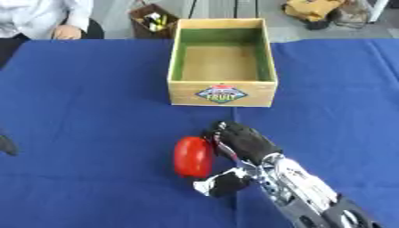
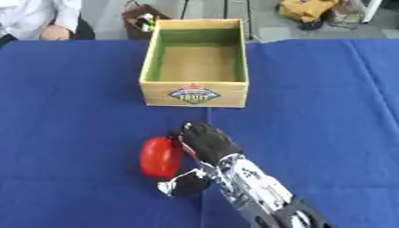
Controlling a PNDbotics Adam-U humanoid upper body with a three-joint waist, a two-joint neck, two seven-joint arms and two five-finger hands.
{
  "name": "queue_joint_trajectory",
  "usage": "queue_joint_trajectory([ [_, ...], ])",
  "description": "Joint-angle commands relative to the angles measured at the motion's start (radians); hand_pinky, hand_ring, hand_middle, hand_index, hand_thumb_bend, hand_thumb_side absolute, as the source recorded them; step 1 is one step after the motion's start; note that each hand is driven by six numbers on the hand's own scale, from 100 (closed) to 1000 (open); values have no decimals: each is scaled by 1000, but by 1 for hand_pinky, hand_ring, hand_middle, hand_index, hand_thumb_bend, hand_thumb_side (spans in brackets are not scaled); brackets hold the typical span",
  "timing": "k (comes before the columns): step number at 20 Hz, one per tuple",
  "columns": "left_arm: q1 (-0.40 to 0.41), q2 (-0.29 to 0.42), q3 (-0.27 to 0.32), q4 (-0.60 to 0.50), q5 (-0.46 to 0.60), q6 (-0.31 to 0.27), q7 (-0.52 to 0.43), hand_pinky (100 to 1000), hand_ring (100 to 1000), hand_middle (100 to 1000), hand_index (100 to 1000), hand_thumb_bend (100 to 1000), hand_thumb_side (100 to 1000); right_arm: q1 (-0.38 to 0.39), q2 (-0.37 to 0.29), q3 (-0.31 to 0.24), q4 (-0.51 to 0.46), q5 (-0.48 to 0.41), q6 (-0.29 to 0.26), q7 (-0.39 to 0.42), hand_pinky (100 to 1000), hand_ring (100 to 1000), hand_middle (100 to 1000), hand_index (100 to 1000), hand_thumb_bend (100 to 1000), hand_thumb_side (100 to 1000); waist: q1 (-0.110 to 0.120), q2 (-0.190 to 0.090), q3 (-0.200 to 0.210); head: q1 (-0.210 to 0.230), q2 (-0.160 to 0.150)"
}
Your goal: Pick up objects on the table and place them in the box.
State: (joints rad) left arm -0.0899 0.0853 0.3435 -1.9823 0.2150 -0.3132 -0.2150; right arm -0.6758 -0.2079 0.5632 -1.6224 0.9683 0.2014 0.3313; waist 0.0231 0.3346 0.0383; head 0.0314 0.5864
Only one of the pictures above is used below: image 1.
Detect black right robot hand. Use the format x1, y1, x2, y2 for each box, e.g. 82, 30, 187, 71
191, 120, 286, 198

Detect yellow bag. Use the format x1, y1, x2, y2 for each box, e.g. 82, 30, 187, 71
281, 0, 348, 23

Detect red toy bell pepper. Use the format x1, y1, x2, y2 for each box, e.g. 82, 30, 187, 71
171, 135, 216, 179

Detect brown box with items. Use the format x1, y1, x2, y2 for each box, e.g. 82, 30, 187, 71
127, 3, 181, 39

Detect person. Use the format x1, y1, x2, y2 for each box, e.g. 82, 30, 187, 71
0, 0, 106, 69

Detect tan box with green inside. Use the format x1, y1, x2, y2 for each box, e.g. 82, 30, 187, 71
167, 18, 280, 108

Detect black tripod legs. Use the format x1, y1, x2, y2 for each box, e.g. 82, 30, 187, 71
187, 0, 262, 20

